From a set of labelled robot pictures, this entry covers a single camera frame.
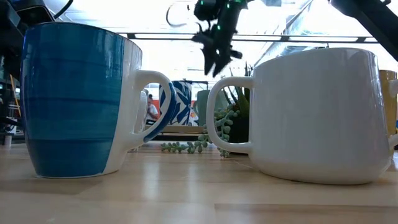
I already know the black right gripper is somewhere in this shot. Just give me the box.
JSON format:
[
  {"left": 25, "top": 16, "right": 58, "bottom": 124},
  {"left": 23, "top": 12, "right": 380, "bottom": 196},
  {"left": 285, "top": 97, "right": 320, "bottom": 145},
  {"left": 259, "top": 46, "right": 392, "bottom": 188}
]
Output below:
[{"left": 191, "top": 9, "right": 243, "bottom": 78}]

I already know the sage green mug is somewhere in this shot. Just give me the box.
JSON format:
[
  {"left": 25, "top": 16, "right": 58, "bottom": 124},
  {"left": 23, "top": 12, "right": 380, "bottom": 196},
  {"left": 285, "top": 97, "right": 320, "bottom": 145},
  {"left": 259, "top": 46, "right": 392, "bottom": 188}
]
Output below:
[{"left": 195, "top": 89, "right": 230, "bottom": 127}]

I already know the succulent plant black pot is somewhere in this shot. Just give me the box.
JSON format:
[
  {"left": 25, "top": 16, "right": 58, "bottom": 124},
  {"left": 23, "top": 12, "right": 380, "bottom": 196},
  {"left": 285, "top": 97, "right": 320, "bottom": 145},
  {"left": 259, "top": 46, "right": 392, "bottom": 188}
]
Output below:
[{"left": 160, "top": 61, "right": 251, "bottom": 158}]

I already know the white blue floral mug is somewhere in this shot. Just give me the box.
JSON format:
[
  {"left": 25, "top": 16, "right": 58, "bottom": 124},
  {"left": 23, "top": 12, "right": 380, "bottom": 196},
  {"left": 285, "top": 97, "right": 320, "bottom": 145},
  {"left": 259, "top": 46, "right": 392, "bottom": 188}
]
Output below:
[{"left": 158, "top": 80, "right": 193, "bottom": 127}]

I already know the white mug olive interior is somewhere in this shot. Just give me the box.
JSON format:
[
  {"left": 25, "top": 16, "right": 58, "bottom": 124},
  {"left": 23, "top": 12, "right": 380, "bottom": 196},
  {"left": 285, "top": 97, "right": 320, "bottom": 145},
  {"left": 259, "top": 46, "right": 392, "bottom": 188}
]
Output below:
[{"left": 205, "top": 47, "right": 394, "bottom": 186}]

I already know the blue and white mug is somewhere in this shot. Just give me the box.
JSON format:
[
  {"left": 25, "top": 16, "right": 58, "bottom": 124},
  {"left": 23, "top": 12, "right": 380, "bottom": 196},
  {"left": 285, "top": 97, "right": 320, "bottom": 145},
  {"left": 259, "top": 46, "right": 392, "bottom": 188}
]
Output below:
[{"left": 19, "top": 21, "right": 178, "bottom": 180}]

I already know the yellow mug white handle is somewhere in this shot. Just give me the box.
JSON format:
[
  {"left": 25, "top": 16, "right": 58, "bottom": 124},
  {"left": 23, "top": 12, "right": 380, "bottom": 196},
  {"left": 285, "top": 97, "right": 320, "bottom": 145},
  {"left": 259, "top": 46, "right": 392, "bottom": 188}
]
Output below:
[{"left": 378, "top": 69, "right": 398, "bottom": 151}]

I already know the long ceiling light strip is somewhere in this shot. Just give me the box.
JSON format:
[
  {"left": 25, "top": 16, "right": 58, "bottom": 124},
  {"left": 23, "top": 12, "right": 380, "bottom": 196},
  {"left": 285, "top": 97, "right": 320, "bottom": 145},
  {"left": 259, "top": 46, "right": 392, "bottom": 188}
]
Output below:
[{"left": 118, "top": 32, "right": 381, "bottom": 44}]

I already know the person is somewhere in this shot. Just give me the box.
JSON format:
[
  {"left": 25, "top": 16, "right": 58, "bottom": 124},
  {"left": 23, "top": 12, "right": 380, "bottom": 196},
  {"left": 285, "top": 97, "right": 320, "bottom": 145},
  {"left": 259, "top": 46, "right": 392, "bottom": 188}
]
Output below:
[{"left": 146, "top": 93, "right": 160, "bottom": 123}]

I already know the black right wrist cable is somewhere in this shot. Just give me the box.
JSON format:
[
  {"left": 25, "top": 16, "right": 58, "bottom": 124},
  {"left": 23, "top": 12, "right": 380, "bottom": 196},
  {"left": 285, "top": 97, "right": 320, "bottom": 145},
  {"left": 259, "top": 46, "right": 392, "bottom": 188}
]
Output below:
[{"left": 165, "top": 2, "right": 195, "bottom": 29}]

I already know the wooden shelf black metal frame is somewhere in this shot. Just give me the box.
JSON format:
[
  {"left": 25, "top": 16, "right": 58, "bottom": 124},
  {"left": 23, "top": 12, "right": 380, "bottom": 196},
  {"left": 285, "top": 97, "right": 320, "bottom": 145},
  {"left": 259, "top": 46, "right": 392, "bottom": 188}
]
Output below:
[{"left": 144, "top": 80, "right": 210, "bottom": 141}]

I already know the silver ventilation duct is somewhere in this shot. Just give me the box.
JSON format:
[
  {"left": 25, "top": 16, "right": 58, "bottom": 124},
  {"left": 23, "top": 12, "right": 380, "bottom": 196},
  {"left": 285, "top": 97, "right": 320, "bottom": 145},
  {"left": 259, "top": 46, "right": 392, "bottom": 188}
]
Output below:
[{"left": 253, "top": 0, "right": 330, "bottom": 68}]

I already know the yellow cable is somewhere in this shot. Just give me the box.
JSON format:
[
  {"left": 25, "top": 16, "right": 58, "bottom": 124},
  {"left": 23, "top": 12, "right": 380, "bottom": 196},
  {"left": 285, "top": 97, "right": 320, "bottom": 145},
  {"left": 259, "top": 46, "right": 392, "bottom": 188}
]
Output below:
[{"left": 8, "top": 73, "right": 22, "bottom": 118}]

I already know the small white post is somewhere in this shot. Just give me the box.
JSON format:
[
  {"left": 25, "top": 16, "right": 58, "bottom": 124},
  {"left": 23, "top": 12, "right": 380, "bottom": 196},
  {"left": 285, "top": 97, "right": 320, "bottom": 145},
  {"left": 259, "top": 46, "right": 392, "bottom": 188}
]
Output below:
[{"left": 3, "top": 124, "right": 13, "bottom": 147}]

